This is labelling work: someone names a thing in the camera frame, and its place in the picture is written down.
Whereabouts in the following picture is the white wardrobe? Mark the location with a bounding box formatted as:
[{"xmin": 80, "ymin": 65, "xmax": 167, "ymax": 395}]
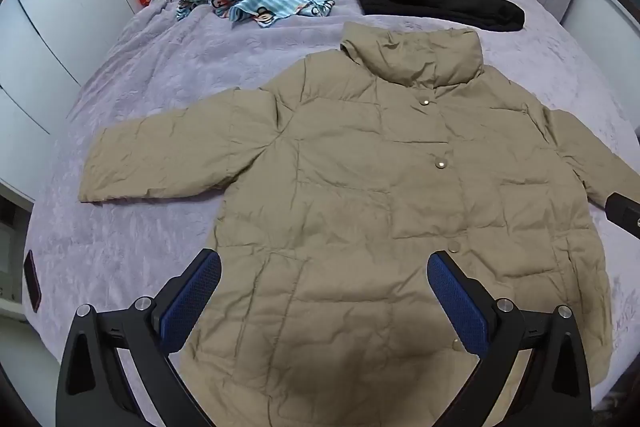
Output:
[{"xmin": 0, "ymin": 0, "xmax": 137, "ymax": 208}]

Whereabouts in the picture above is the dark red phone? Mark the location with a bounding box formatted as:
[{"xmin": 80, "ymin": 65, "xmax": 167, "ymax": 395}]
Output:
[{"xmin": 23, "ymin": 249, "xmax": 43, "ymax": 313}]

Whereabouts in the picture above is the purple fleece blanket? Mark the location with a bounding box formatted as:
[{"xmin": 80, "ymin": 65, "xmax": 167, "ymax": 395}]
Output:
[{"xmin": 27, "ymin": 0, "xmax": 640, "ymax": 427}]

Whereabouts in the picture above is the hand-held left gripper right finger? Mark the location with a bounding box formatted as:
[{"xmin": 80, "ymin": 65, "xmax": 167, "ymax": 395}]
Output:
[{"xmin": 426, "ymin": 249, "xmax": 593, "ymax": 427}]

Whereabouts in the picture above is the khaki puffer jacket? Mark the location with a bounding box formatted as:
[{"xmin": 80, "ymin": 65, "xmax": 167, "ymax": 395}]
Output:
[{"xmin": 78, "ymin": 21, "xmax": 640, "ymax": 427}]

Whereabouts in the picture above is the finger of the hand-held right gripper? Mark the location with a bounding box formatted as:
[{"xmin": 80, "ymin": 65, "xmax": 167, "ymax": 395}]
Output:
[{"xmin": 604, "ymin": 192, "xmax": 640, "ymax": 239}]

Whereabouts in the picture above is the grey bedside cabinet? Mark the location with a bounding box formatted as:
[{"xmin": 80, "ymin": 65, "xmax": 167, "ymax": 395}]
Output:
[{"xmin": 0, "ymin": 196, "xmax": 27, "ymax": 320}]

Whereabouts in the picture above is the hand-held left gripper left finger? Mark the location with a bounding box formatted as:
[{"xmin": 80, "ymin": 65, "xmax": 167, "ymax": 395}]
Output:
[{"xmin": 56, "ymin": 248, "xmax": 223, "ymax": 427}]

